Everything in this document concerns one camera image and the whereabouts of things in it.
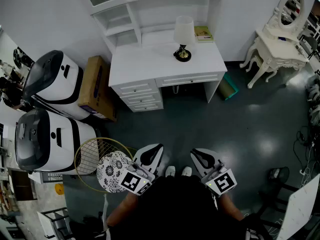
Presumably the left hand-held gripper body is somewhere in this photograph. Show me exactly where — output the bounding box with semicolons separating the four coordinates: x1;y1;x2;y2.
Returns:
119;158;158;197

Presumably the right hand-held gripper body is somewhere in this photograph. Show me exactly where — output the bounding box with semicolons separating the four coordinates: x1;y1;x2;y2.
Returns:
201;161;238;198

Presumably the white table lamp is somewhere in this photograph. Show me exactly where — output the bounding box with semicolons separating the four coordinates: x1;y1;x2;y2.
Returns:
173;15;196;63

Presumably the person's right forearm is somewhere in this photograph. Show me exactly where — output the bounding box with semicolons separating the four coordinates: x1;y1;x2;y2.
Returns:
216;192;245;222

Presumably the person's left forearm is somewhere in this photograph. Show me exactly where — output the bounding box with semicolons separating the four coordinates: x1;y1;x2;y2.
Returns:
106;191;140;227

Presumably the white desk with drawers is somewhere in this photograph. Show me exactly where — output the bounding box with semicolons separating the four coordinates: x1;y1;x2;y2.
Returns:
108;31;228;114

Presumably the white wall shelf unit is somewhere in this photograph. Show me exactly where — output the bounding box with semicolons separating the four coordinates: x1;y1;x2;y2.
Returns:
82;0;225;47

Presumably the person's black clothing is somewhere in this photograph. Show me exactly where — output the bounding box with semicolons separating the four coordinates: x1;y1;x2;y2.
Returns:
107;175;273;240

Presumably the teal storage box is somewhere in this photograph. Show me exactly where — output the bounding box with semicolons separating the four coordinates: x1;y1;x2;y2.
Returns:
216;72;240;102

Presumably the white marble-pattern board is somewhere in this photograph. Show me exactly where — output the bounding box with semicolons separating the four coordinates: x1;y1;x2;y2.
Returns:
279;173;320;240

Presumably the brown cardboard box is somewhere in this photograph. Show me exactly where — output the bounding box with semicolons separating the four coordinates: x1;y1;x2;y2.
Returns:
77;55;118;123

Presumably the white and black robot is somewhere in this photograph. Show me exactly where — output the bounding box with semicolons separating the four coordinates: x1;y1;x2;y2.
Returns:
14;108;100;176
21;49;93;121

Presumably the green book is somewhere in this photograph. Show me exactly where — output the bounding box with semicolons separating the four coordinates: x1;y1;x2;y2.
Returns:
194;25;215;44

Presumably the white vanity dressing table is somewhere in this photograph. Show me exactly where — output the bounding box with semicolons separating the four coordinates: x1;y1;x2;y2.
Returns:
246;0;311;90

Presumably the black metal frame rack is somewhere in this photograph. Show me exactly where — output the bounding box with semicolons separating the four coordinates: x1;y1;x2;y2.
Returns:
37;207;73;240

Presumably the tangle of black cables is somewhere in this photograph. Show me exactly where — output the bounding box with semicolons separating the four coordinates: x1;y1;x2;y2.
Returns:
292;126;320;182

